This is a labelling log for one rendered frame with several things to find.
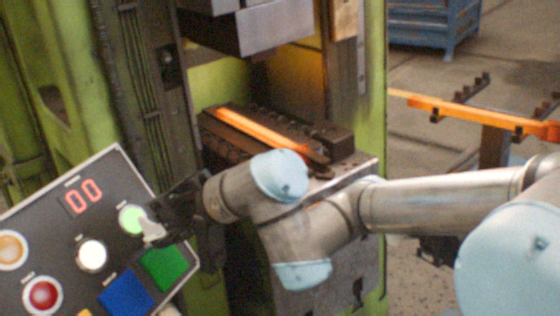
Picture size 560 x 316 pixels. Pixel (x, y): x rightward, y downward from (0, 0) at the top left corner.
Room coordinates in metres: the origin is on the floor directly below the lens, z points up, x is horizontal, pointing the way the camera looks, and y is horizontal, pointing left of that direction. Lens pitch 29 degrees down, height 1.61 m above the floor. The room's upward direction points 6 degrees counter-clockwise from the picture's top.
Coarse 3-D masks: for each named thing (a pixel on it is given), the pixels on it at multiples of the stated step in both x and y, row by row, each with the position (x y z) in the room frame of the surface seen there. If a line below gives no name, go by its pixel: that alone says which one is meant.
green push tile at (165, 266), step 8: (152, 248) 0.76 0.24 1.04; (168, 248) 0.78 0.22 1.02; (176, 248) 0.79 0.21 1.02; (144, 256) 0.74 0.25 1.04; (152, 256) 0.75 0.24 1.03; (160, 256) 0.76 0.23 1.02; (168, 256) 0.77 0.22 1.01; (176, 256) 0.78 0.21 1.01; (144, 264) 0.73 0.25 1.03; (152, 264) 0.74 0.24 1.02; (160, 264) 0.75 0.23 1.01; (168, 264) 0.76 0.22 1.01; (176, 264) 0.76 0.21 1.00; (184, 264) 0.77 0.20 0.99; (152, 272) 0.73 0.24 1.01; (160, 272) 0.74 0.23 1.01; (168, 272) 0.74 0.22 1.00; (176, 272) 0.75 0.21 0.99; (160, 280) 0.73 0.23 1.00; (168, 280) 0.73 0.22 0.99; (160, 288) 0.72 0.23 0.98; (168, 288) 0.73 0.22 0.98
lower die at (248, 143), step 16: (208, 112) 1.44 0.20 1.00; (240, 112) 1.43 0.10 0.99; (208, 128) 1.35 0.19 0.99; (224, 128) 1.34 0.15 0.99; (240, 128) 1.30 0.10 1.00; (272, 128) 1.30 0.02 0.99; (288, 128) 1.29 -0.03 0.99; (224, 144) 1.26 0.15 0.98; (240, 144) 1.23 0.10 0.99; (256, 144) 1.22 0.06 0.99; (272, 144) 1.19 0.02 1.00; (320, 144) 1.18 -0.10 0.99; (208, 160) 1.26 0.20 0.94; (224, 160) 1.19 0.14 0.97; (240, 160) 1.16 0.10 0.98
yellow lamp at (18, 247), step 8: (0, 240) 0.63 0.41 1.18; (8, 240) 0.64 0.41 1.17; (16, 240) 0.65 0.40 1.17; (0, 248) 0.63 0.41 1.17; (8, 248) 0.63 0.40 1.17; (16, 248) 0.64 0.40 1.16; (0, 256) 0.62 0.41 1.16; (8, 256) 0.62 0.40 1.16; (16, 256) 0.63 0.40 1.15; (8, 264) 0.62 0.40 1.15
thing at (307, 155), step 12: (228, 120) 1.37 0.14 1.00; (240, 120) 1.34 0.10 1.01; (252, 132) 1.27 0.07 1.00; (264, 132) 1.25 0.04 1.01; (276, 144) 1.19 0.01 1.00; (288, 144) 1.17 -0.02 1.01; (300, 156) 1.12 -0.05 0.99; (312, 156) 1.08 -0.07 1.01; (324, 156) 1.08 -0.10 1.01; (312, 168) 1.08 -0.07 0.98; (324, 168) 1.05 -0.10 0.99
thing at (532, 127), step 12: (420, 96) 1.31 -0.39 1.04; (420, 108) 1.27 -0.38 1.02; (444, 108) 1.23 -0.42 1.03; (456, 108) 1.21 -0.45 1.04; (468, 108) 1.20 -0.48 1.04; (468, 120) 1.18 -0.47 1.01; (480, 120) 1.16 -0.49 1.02; (492, 120) 1.14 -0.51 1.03; (504, 120) 1.12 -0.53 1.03; (516, 120) 1.11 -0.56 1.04; (528, 120) 1.10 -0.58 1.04; (552, 120) 1.08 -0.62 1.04; (528, 132) 1.08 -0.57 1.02; (540, 132) 1.06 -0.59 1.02; (552, 132) 1.05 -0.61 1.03
